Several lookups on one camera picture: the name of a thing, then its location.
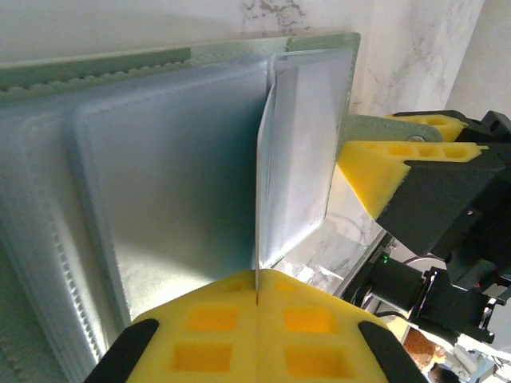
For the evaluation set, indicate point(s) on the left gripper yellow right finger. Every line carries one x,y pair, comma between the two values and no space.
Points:
319,331

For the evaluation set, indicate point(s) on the white VIP card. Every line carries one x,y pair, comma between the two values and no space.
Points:
263,179

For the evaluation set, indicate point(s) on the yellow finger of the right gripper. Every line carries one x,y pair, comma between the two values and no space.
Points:
423,187
431,121

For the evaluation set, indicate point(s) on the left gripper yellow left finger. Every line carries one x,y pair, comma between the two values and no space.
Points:
199,331

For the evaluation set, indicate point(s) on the green card holder wallet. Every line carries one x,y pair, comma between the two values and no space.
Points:
159,179

